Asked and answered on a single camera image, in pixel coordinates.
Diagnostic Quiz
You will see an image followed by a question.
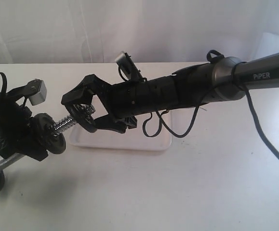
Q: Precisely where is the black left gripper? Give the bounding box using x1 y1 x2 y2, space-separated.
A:
0 96 48 161

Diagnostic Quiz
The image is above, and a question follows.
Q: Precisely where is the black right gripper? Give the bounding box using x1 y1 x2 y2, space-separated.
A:
61 74 185 134

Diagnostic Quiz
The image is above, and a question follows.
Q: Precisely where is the chrome threaded dumbbell bar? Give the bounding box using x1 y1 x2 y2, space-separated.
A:
0 105 96 175

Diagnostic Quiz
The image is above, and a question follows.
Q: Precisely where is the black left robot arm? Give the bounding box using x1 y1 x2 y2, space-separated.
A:
0 92 48 161

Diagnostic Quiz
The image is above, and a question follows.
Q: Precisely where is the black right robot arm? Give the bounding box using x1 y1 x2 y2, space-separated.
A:
61 50 279 133

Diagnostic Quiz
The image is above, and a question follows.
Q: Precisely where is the white plastic tray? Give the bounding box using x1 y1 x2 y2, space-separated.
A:
68 114 172 151

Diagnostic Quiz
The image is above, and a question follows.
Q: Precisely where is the white curtain backdrop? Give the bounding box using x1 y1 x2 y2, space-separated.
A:
0 0 279 64

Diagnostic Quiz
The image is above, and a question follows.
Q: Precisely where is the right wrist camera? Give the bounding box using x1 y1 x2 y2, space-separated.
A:
115 51 147 83

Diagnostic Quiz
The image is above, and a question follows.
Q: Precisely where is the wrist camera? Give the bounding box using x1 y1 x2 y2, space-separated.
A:
115 51 147 83
16 79 47 106

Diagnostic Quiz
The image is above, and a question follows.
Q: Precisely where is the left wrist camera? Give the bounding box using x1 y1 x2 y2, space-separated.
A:
16 79 47 106

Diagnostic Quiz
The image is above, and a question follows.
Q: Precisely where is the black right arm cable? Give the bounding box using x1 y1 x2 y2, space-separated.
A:
118 49 279 173

